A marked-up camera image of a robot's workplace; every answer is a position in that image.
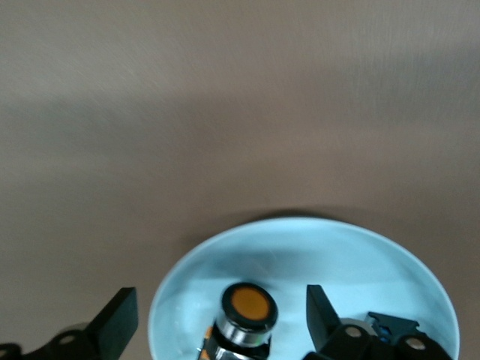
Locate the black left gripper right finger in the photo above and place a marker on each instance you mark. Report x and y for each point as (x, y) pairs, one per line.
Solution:
(322, 326)

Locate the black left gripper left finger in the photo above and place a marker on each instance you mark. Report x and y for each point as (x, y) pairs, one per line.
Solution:
(112, 330)

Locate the light blue round plate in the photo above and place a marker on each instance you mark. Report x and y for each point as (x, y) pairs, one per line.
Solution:
(300, 255)

